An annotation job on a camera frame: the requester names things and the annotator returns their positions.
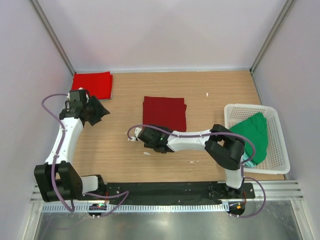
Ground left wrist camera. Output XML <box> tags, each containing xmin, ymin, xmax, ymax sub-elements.
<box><xmin>67</xmin><ymin>88</ymin><xmax>89</xmax><ymax>102</ymax></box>

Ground green t shirt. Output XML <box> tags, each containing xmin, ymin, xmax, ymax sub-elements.
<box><xmin>230</xmin><ymin>112</ymin><xmax>269</xmax><ymax>166</ymax></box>

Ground white slotted cable duct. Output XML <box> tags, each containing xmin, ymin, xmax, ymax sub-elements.
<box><xmin>41</xmin><ymin>202</ymin><xmax>229</xmax><ymax>214</ymax></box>

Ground folded bright red t shirt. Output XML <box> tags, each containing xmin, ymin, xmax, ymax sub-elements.
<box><xmin>71</xmin><ymin>71</ymin><xmax>113</xmax><ymax>100</ymax></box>

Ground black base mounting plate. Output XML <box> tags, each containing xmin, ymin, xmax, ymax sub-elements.
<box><xmin>95</xmin><ymin>181</ymin><xmax>256</xmax><ymax>206</ymax></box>

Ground aluminium frame rail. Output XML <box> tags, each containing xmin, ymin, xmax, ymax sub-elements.
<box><xmin>29</xmin><ymin>180</ymin><xmax>305</xmax><ymax>204</ymax></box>

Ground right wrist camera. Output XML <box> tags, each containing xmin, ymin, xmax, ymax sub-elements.
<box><xmin>128</xmin><ymin>127</ymin><xmax>143</xmax><ymax>141</ymax></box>

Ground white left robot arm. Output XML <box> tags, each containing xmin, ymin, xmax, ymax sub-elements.
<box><xmin>34</xmin><ymin>88</ymin><xmax>109</xmax><ymax>202</ymax></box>

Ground dark red t shirt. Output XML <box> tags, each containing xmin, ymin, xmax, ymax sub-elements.
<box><xmin>142</xmin><ymin>96</ymin><xmax>187</xmax><ymax>132</ymax></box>

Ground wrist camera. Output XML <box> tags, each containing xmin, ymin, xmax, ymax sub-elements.
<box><xmin>67</xmin><ymin>88</ymin><xmax>89</xmax><ymax>102</ymax></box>
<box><xmin>128</xmin><ymin>127</ymin><xmax>143</xmax><ymax>141</ymax></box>

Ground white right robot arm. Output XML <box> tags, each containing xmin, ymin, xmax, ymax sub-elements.
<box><xmin>134</xmin><ymin>124</ymin><xmax>248</xmax><ymax>198</ymax></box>

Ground light teal t shirt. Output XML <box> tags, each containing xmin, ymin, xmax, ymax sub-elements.
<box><xmin>242</xmin><ymin>152</ymin><xmax>257</xmax><ymax>168</ymax></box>

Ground white plastic basket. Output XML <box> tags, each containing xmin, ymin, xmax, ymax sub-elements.
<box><xmin>224</xmin><ymin>103</ymin><xmax>291</xmax><ymax>175</ymax></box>

